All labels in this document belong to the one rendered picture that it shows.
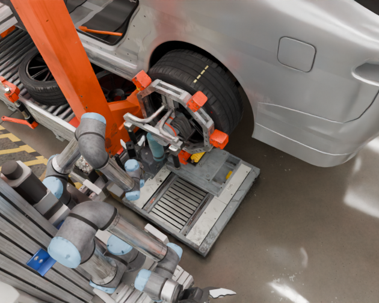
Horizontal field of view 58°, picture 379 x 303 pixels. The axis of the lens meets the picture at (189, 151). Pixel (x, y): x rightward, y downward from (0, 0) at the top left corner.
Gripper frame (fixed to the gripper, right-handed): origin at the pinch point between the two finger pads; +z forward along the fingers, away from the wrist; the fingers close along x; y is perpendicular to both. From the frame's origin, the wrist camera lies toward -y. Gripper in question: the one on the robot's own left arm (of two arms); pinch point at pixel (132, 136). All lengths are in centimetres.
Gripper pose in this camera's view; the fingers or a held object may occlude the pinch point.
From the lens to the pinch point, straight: 216.6
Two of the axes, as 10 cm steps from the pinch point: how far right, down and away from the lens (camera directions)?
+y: 1.0, 5.6, 8.2
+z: -1.8, -8.0, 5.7
